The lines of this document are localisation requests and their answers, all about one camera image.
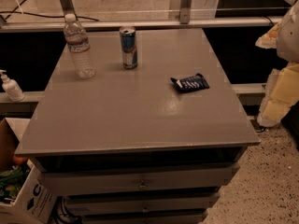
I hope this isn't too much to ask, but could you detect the grey drawer cabinet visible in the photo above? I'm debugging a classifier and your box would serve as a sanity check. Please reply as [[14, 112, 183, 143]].
[[17, 28, 259, 224]]

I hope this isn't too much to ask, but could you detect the blue silver energy drink can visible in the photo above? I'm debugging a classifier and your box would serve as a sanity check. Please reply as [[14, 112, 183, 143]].
[[120, 26, 137, 69]]

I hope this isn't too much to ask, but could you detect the dark blue rxbar wrapper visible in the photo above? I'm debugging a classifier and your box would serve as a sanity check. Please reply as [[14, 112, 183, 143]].
[[170, 73, 209, 92]]

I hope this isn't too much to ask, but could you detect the white cardboard box with items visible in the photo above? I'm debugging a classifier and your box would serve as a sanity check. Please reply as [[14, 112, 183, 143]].
[[0, 118, 56, 224]]

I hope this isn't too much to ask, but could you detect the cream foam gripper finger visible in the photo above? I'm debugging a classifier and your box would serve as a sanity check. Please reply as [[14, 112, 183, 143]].
[[255, 23, 280, 49], [257, 63, 299, 127]]

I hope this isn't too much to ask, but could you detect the metal frame rail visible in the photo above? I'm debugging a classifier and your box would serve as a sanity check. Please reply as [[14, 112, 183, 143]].
[[0, 0, 295, 32]]

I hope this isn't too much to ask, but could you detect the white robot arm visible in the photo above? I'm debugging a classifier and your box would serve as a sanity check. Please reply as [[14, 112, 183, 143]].
[[255, 0, 299, 127]]

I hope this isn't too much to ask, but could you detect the black cable on floor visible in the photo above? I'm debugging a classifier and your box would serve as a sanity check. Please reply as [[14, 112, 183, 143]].
[[0, 0, 100, 22]]

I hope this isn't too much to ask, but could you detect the white pump sanitizer bottle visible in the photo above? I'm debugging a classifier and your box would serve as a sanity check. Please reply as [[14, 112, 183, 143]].
[[0, 70, 25, 102]]

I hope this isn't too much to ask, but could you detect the clear plastic water bottle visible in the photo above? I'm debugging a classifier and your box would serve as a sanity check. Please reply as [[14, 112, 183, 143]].
[[64, 13, 96, 79]]

